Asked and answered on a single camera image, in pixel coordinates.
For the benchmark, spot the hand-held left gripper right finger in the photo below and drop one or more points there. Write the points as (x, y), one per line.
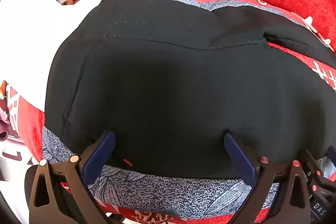
(240, 158)

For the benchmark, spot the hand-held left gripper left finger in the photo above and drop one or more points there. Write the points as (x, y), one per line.
(101, 154)

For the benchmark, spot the blue leaf-patterned cloth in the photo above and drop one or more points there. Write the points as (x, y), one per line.
(162, 195)

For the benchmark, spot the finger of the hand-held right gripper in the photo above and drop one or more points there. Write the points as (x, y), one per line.
(316, 169)

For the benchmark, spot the cream cloth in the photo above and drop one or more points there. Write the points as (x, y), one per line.
(39, 35)

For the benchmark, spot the black pants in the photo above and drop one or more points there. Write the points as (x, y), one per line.
(162, 82)

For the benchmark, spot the pink cloth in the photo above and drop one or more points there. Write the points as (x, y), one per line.
(4, 121)

